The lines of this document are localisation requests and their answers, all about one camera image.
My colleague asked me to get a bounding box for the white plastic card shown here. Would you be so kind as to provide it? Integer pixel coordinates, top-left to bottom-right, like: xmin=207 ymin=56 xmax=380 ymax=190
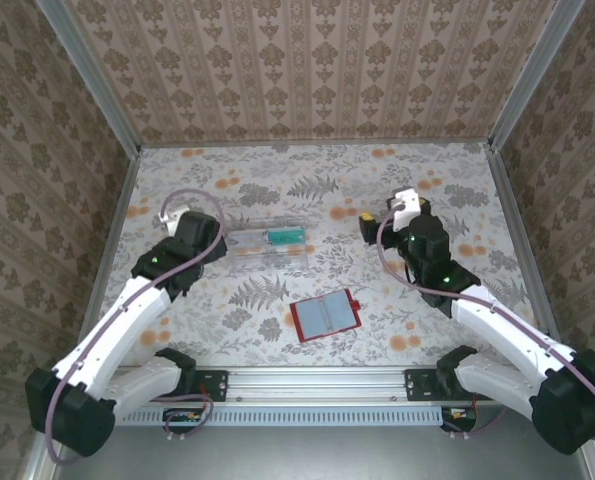
xmin=228 ymin=229 xmax=271 ymax=250

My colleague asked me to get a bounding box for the green plastic card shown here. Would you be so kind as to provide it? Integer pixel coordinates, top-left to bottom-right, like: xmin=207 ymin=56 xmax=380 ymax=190
xmin=266 ymin=227 xmax=307 ymax=247

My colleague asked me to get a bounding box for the grey metal shelf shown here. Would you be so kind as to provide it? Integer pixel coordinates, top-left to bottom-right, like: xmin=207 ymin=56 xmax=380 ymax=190
xmin=51 ymin=424 xmax=595 ymax=480

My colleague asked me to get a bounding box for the red card holder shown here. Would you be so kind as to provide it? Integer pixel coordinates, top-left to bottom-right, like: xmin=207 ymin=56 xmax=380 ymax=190
xmin=289 ymin=288 xmax=362 ymax=345

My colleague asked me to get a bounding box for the clear plastic box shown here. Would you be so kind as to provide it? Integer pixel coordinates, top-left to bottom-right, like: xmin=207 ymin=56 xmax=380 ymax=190
xmin=226 ymin=216 xmax=312 ymax=275

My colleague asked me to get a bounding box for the aluminium table back rail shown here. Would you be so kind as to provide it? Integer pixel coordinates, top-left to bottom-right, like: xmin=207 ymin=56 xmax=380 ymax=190
xmin=137 ymin=139 xmax=493 ymax=150

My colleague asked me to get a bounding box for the floral patterned table cover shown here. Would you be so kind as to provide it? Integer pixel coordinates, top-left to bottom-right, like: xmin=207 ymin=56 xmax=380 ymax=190
xmin=89 ymin=142 xmax=561 ymax=369

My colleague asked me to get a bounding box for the aluminium shelf frame rail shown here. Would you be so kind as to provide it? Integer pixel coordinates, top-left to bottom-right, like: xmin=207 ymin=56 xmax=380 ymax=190
xmin=21 ymin=439 xmax=58 ymax=480
xmin=579 ymin=444 xmax=595 ymax=480

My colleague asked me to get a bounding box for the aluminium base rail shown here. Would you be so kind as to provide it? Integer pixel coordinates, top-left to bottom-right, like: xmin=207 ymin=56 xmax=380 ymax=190
xmin=116 ymin=366 xmax=501 ymax=405

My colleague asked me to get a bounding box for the aluminium frame post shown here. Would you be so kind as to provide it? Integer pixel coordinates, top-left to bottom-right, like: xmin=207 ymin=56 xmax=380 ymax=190
xmin=487 ymin=0 xmax=588 ymax=151
xmin=35 ymin=0 xmax=143 ymax=154

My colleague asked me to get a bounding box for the white slotted cable duct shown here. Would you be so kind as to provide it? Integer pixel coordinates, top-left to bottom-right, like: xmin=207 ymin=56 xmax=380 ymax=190
xmin=114 ymin=405 xmax=446 ymax=428

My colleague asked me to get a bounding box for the aluminium table side rail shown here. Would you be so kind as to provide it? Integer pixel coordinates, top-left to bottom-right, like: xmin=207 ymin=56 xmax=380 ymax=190
xmin=79 ymin=148 xmax=143 ymax=326
xmin=484 ymin=143 xmax=568 ymax=351

